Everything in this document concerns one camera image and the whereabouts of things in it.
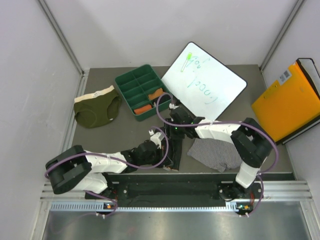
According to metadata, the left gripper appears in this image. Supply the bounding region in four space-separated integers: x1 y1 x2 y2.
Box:
139 145 172 169

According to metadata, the black dotted underwear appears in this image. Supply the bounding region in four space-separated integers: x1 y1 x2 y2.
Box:
163 123 185 171

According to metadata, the green compartment tray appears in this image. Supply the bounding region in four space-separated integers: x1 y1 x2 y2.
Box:
115 64 169 122

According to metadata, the olive green underwear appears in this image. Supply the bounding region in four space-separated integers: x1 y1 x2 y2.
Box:
73 85 122 129

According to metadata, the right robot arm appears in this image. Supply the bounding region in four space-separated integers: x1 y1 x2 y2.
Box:
163 104 279 198

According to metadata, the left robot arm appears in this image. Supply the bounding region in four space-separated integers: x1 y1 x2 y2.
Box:
44 140 169 199

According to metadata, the grey striped underwear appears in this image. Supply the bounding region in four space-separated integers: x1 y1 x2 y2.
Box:
187 138 242 173

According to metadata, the black rolled cloth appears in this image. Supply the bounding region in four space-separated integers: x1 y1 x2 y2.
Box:
151 95 171 107

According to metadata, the orange rolled cloth back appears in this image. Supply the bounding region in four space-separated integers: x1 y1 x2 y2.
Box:
148 88 165 101

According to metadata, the orange rolled cloth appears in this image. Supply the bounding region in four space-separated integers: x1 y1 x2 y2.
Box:
133 104 153 115
148 88 165 101

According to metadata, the white whiteboard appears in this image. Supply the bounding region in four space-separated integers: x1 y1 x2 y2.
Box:
161 42 247 120

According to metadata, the orange rolled cloth front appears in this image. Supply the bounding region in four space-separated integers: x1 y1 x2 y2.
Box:
133 104 153 115

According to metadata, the orange clipboard folder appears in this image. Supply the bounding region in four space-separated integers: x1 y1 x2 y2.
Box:
251 58 320 145

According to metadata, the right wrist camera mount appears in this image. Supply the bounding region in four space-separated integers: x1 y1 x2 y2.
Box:
169 103 178 110

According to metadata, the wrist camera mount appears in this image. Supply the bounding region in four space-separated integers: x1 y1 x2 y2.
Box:
169 103 178 110
148 130 165 148

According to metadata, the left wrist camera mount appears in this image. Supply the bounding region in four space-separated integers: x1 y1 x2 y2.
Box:
148 130 165 148

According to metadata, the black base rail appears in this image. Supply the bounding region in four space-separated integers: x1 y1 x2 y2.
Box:
84 172 296 208

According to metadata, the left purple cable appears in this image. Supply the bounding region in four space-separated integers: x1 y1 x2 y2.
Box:
44 125 170 218

